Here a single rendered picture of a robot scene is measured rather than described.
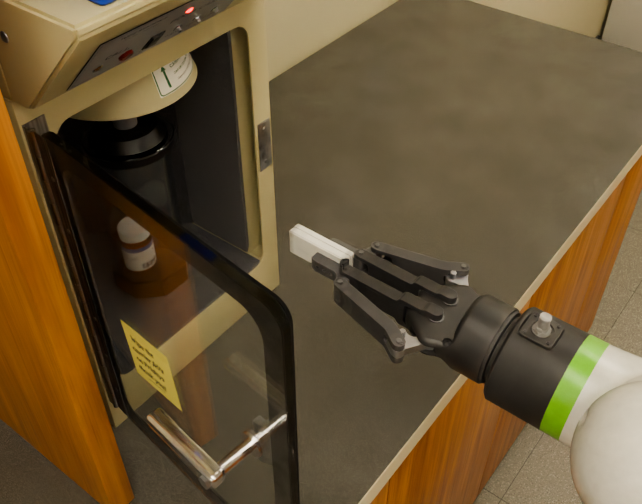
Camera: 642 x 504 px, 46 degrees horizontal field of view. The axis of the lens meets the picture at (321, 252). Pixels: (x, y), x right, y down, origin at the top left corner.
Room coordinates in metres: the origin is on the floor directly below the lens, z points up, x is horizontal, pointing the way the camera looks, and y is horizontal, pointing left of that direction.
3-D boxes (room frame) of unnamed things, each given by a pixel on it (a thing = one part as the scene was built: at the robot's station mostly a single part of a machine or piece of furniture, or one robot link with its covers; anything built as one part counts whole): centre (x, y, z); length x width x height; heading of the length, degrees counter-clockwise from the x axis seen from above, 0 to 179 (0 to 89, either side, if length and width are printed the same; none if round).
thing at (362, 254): (0.51, -0.08, 1.23); 0.11 x 0.01 x 0.04; 51
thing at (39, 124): (0.55, 0.24, 1.19); 0.03 x 0.02 x 0.39; 142
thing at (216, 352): (0.43, 0.13, 1.19); 0.30 x 0.01 x 0.40; 45
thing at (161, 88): (0.74, 0.23, 1.34); 0.18 x 0.18 x 0.05
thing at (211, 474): (0.36, 0.10, 1.20); 0.10 x 0.05 x 0.03; 45
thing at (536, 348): (0.41, -0.18, 1.23); 0.09 x 0.06 x 0.12; 143
